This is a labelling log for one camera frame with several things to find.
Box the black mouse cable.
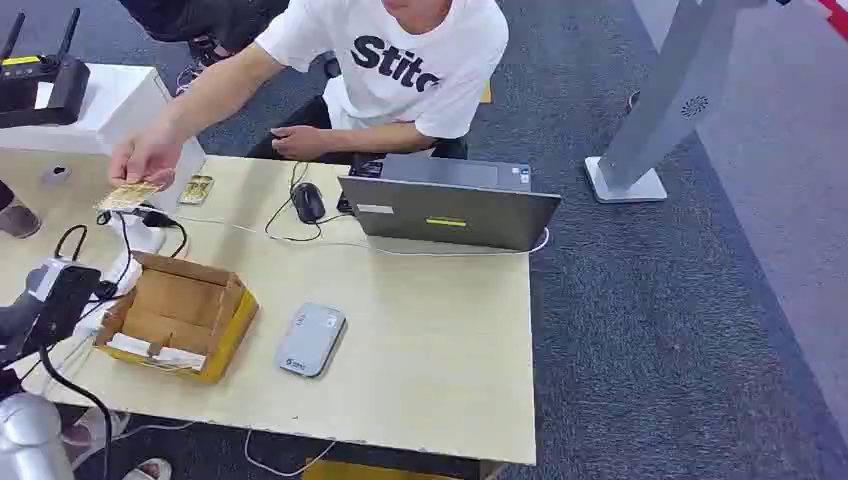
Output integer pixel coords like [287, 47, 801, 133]
[263, 160, 355, 244]

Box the grey floor stand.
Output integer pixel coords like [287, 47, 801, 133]
[584, 0, 793, 205]

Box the yellow box under desk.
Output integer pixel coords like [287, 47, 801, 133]
[301, 458, 465, 480]

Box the pale slipper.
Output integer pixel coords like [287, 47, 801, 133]
[60, 407, 131, 472]
[122, 457, 174, 480]

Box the black looped cable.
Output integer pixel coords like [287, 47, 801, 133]
[52, 223, 90, 263]

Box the wooden card box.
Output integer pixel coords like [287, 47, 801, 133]
[93, 250, 261, 386]

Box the person in black clothing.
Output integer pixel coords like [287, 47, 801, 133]
[117, 0, 293, 69]

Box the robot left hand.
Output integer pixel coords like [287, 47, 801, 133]
[92, 206, 176, 303]

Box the person's right hand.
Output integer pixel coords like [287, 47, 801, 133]
[107, 121, 184, 191]

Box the white thin cable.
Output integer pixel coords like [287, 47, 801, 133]
[173, 213, 552, 259]

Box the grey laptop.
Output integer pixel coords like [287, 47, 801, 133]
[336, 153, 563, 253]

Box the black router with antennas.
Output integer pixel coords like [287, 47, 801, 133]
[0, 7, 92, 130]

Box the person's left hand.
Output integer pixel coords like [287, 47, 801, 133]
[270, 124, 333, 162]

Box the white cable under desk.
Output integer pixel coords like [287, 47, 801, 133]
[242, 429, 338, 479]

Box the white cabinet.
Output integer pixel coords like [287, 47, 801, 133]
[0, 62, 208, 215]

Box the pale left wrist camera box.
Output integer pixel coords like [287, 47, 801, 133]
[26, 258, 82, 303]

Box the person in white shirt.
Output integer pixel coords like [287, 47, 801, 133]
[247, 0, 510, 166]

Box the pale printed card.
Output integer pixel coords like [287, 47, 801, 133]
[94, 181, 164, 214]
[177, 174, 216, 207]

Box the white cards stack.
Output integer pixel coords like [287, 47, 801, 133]
[105, 332, 208, 373]

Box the black computer mouse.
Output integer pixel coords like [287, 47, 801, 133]
[290, 181, 327, 225]

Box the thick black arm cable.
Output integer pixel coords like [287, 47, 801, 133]
[38, 344, 114, 480]

